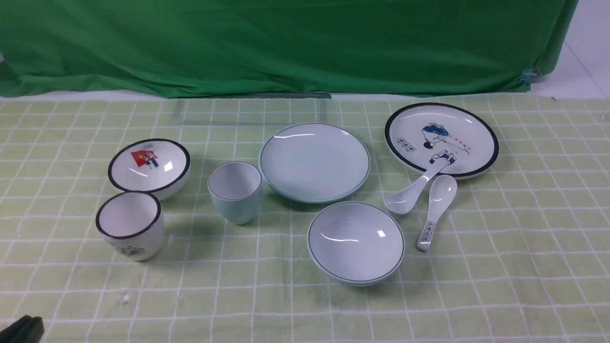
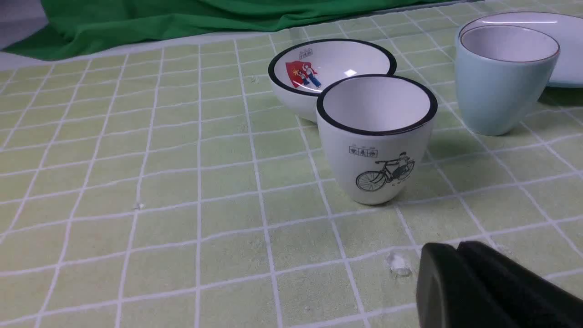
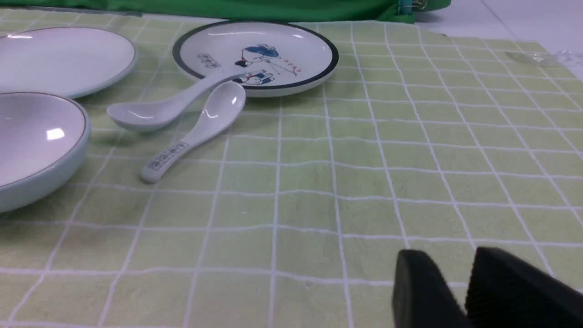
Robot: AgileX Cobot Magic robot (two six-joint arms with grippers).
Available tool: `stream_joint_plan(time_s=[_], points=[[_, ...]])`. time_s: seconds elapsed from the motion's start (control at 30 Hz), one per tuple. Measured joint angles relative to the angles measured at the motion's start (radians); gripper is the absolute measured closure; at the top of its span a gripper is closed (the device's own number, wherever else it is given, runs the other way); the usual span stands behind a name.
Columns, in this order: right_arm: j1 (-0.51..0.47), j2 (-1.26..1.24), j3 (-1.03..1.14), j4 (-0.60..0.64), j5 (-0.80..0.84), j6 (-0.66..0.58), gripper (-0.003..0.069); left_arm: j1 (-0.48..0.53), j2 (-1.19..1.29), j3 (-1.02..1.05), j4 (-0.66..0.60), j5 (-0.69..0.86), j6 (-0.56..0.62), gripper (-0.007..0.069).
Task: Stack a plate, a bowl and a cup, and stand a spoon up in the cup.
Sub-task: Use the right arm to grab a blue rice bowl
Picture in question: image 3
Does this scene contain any clear tape strip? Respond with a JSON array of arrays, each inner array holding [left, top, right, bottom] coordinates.
[[505, 51, 562, 67]]

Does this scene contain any green checkered tablecloth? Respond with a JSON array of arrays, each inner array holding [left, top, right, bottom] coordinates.
[[0, 9, 583, 328]]

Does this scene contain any white spoon with label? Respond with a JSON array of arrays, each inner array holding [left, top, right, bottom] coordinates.
[[139, 82, 246, 184]]

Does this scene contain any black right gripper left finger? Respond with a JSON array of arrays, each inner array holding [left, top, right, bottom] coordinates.
[[392, 249, 469, 328]]

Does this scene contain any pale blue shallow bowl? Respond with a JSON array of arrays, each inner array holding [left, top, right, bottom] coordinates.
[[0, 92, 92, 213]]

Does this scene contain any black-rimmed cartoon plate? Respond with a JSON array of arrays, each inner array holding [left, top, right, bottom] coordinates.
[[172, 20, 339, 98]]

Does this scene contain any pale blue flat plate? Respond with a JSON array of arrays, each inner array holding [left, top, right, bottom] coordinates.
[[0, 26, 139, 99]]

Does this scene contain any plain white ceramic spoon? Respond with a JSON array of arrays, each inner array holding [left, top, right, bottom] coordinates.
[[107, 68, 245, 132]]

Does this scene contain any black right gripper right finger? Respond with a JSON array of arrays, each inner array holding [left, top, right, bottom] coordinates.
[[465, 247, 583, 328]]

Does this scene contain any green backdrop cloth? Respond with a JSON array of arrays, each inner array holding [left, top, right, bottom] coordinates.
[[1, 0, 451, 24]]

